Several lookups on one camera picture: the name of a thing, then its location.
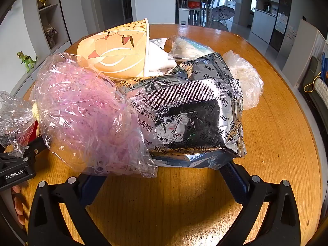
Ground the printed paper bowl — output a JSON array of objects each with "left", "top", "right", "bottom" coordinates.
[{"left": 77, "top": 18, "right": 151, "bottom": 81}]

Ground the white crumpled paper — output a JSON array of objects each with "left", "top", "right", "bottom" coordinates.
[{"left": 144, "top": 38, "right": 180, "bottom": 78}]

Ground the pink shredded paper bag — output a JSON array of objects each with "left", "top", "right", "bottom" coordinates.
[{"left": 33, "top": 52, "right": 158, "bottom": 179}]

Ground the dried flower bunch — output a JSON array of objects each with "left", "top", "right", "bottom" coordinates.
[{"left": 43, "top": 25, "right": 58, "bottom": 49}]

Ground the crumpled white plastic bag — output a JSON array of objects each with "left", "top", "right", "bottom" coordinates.
[{"left": 222, "top": 50, "right": 264, "bottom": 111}]

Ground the white kitchen cabinet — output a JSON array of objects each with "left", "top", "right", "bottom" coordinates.
[{"left": 251, "top": 0, "right": 280, "bottom": 44}]

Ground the red object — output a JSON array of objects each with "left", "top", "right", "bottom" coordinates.
[{"left": 21, "top": 121, "right": 41, "bottom": 146}]

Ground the open patterned umbrella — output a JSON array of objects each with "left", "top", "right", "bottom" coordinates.
[{"left": 210, "top": 5, "right": 236, "bottom": 26}]

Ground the green dinosaur toy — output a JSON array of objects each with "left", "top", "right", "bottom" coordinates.
[{"left": 17, "top": 51, "right": 39, "bottom": 74}]

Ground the white low cabinet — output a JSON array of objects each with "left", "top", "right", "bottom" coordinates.
[{"left": 9, "top": 41, "right": 77, "bottom": 99}]

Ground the yellow cable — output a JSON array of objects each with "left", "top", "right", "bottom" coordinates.
[{"left": 303, "top": 72, "right": 322, "bottom": 93}]

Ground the silver foil bag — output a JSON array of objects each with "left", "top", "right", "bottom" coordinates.
[{"left": 116, "top": 52, "right": 248, "bottom": 171}]

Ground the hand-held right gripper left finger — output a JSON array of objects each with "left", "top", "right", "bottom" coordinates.
[{"left": 28, "top": 174, "right": 111, "bottom": 246}]

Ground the white wall shelf unit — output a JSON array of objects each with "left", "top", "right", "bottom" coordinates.
[{"left": 22, "top": 0, "right": 71, "bottom": 57}]

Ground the yellow knitted item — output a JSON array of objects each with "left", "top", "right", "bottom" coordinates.
[{"left": 32, "top": 102, "right": 42, "bottom": 121}]

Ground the clear packet with white filling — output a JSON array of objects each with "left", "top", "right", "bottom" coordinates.
[{"left": 168, "top": 35, "right": 214, "bottom": 62}]

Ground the crumpled clear plastic wrap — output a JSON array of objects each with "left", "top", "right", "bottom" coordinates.
[{"left": 0, "top": 90, "right": 39, "bottom": 158}]

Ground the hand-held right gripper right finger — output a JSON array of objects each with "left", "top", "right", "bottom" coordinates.
[{"left": 219, "top": 160, "right": 302, "bottom": 246}]

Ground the person's left hand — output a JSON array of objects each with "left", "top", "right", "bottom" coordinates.
[{"left": 11, "top": 184, "right": 27, "bottom": 226}]

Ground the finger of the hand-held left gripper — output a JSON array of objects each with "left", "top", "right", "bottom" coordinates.
[{"left": 16, "top": 135, "right": 49, "bottom": 161}]

